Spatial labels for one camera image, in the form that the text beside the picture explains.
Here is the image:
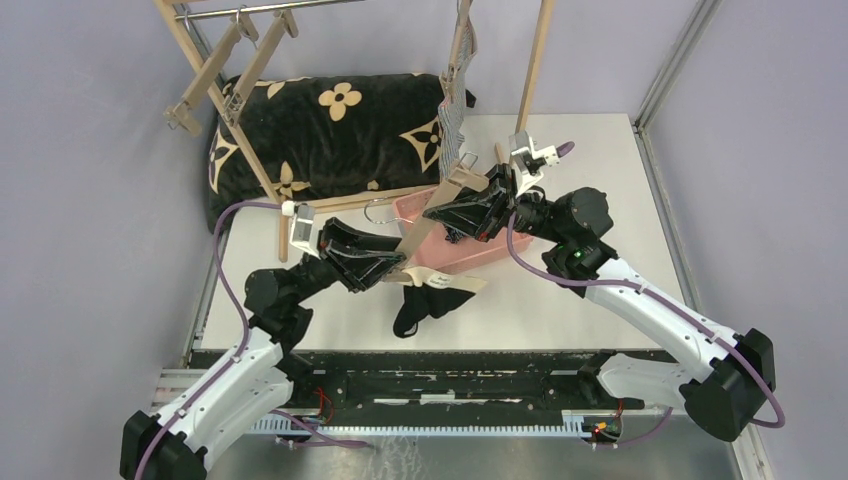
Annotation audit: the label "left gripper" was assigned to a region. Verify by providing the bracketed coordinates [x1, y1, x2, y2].
[290, 215, 407, 306]

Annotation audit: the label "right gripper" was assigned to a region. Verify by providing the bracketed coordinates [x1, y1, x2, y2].
[425, 163, 568, 244]

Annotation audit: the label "wooden clip hanger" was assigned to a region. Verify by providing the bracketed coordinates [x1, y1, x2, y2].
[164, 14, 259, 136]
[362, 150, 488, 266]
[223, 9, 298, 126]
[440, 0, 472, 98]

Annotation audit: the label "black underwear cream waistband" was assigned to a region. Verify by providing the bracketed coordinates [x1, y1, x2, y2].
[393, 266, 488, 338]

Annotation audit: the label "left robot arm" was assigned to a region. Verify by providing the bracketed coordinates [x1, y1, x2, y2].
[119, 218, 407, 479]

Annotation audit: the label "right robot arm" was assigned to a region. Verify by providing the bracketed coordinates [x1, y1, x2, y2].
[422, 165, 786, 442]

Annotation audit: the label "empty wooden clip hanger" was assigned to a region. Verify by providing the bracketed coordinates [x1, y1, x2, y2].
[164, 14, 259, 136]

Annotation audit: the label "pink plastic basket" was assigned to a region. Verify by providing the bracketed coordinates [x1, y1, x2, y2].
[392, 187, 509, 274]

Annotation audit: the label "grey striped boxer shorts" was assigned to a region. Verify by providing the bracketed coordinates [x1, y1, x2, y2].
[437, 16, 476, 180]

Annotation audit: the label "black floral pillow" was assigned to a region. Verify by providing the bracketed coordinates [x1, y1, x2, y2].
[238, 73, 444, 201]

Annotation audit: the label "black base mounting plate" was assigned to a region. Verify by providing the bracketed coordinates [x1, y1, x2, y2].
[283, 351, 645, 427]

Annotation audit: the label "metal rack rod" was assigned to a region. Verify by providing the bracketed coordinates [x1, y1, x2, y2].
[174, 0, 361, 21]

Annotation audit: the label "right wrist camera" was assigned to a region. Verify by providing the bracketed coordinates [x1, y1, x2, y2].
[509, 131, 560, 185]

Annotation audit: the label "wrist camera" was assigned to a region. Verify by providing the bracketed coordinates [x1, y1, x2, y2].
[509, 131, 560, 185]
[281, 200, 320, 257]

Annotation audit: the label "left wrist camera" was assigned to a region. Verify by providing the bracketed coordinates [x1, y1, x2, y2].
[281, 200, 320, 257]

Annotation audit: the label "wooden clothes rack frame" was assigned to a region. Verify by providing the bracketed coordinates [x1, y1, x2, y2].
[153, 0, 556, 263]

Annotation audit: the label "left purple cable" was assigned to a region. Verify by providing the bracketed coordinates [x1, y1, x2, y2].
[132, 200, 372, 480]

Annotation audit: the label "purple cable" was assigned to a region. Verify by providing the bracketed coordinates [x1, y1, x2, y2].
[132, 200, 372, 480]
[505, 140, 787, 452]

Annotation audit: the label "white slotted cable duct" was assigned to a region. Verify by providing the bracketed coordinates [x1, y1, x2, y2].
[245, 409, 624, 439]

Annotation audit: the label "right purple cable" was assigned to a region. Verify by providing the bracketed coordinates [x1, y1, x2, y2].
[505, 140, 787, 452]

